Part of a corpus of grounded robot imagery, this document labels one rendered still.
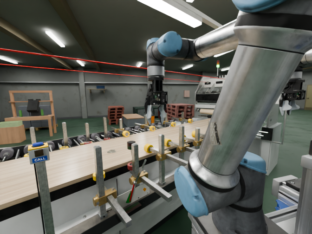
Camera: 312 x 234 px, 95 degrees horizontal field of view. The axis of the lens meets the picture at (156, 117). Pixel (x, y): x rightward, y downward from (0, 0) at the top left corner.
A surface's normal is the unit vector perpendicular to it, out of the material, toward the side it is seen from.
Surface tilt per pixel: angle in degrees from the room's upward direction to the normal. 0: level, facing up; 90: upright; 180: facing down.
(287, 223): 0
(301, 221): 90
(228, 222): 72
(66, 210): 90
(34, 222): 90
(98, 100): 90
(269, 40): 140
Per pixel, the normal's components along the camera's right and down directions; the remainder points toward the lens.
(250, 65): -0.77, 0.22
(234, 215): -0.58, -0.18
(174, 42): 0.39, 0.12
